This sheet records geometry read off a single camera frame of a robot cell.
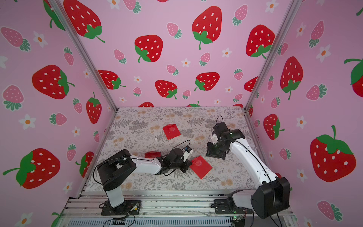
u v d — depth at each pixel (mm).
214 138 747
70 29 749
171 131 1072
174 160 716
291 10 705
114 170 495
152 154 954
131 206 735
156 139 1005
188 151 799
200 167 881
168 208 750
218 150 652
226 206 716
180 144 713
